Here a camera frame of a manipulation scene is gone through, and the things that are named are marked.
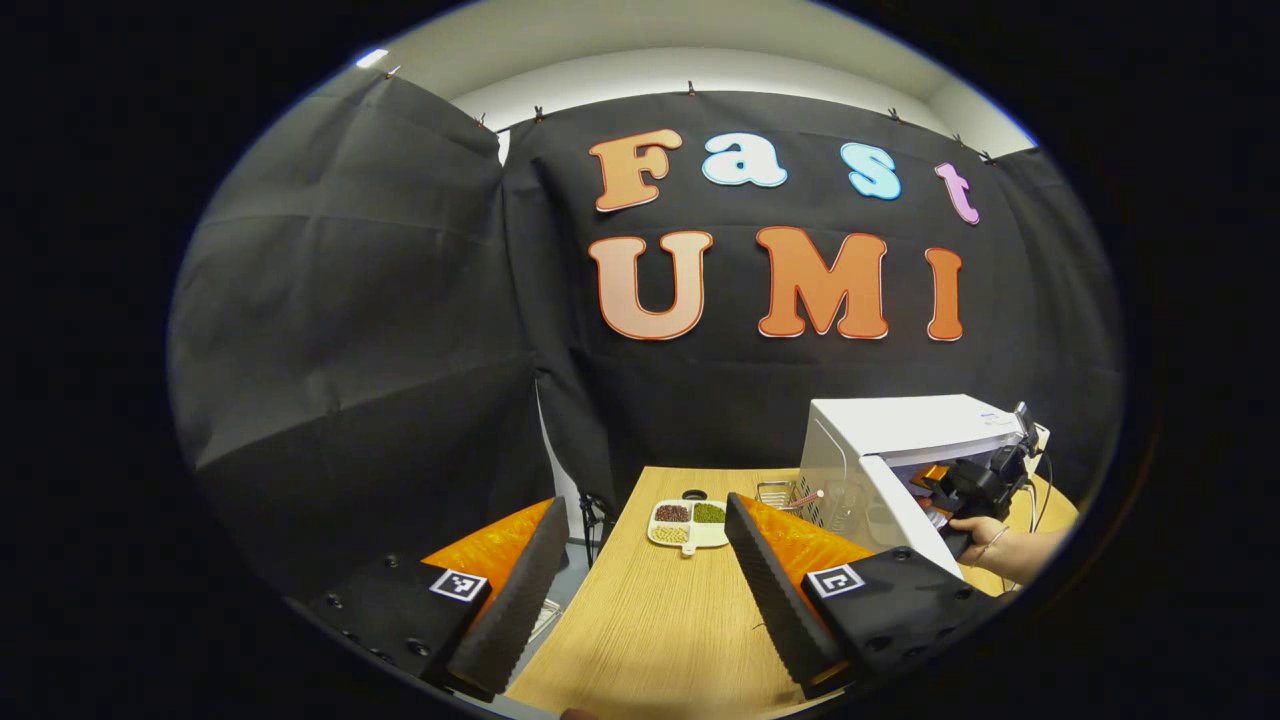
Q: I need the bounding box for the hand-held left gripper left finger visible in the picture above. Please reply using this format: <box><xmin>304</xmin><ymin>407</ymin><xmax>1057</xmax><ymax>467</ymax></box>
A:
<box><xmin>308</xmin><ymin>495</ymin><xmax>571</xmax><ymax>701</ymax></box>

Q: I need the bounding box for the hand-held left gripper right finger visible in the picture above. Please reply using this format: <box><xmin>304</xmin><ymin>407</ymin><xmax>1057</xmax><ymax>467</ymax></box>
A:
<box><xmin>725</xmin><ymin>492</ymin><xmax>1001</xmax><ymax>691</ymax></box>

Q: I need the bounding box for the white microwave oven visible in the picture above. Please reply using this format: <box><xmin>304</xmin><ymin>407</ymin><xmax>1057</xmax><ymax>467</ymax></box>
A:
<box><xmin>798</xmin><ymin>394</ymin><xmax>1041</xmax><ymax>581</ymax></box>

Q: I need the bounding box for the white divided bean dish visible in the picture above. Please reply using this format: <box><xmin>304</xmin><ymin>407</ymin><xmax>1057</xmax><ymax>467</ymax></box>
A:
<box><xmin>647</xmin><ymin>490</ymin><xmax>731</xmax><ymax>557</ymax></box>

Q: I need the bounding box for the black tripod stand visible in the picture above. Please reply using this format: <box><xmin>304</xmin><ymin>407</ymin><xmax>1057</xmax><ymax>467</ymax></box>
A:
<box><xmin>578</xmin><ymin>490</ymin><xmax>616</xmax><ymax>566</ymax></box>

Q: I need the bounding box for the black backdrop cloth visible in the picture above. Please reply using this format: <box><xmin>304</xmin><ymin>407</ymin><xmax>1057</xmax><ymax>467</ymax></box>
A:
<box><xmin>168</xmin><ymin>70</ymin><xmax>1126</xmax><ymax>601</ymax></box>

